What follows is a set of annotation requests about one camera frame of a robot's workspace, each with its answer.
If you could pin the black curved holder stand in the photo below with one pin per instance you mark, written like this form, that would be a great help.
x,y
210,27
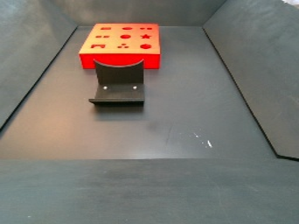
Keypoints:
x,y
120,84

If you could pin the red shape sorter block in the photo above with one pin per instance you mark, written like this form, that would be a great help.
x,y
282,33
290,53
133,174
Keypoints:
x,y
120,45

